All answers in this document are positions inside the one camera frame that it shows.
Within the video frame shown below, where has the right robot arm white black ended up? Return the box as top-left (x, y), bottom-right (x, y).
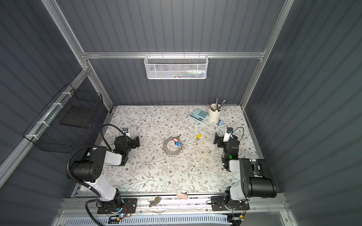
top-left (211, 133), bottom-right (278, 212)

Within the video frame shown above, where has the black wire side basket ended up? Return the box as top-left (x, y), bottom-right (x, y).
top-left (23, 86), bottom-right (107, 153)

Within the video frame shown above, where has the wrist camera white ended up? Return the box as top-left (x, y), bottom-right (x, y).
top-left (223, 127), bottom-right (233, 142)
top-left (122, 128), bottom-right (130, 136)

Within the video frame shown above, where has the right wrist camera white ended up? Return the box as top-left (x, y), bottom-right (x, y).
top-left (223, 127), bottom-right (233, 142)

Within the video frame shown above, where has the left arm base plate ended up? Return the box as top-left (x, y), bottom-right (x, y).
top-left (97, 198), bottom-right (137, 214)

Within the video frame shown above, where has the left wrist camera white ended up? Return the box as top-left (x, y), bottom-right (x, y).
top-left (122, 128), bottom-right (130, 136)

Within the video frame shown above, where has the white wire wall basket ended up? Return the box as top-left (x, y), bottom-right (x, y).
top-left (144, 55), bottom-right (209, 80)

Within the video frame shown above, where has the grey beaded keyring coil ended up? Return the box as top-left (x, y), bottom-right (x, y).
top-left (162, 136), bottom-right (183, 156)

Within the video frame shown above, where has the floral table mat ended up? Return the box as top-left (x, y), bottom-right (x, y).
top-left (102, 105), bottom-right (257, 193)

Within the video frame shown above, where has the beige clip tool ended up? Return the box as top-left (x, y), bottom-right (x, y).
top-left (148, 196), bottom-right (161, 208)

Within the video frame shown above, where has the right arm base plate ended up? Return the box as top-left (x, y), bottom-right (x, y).
top-left (211, 195), bottom-right (250, 211)

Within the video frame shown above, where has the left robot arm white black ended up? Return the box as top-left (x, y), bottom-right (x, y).
top-left (66, 123), bottom-right (140, 213)

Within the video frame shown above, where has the teal calculator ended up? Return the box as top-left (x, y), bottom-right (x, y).
top-left (189, 108), bottom-right (209, 121)

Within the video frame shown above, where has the white pen cup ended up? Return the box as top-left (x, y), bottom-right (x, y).
top-left (208, 109), bottom-right (222, 122)

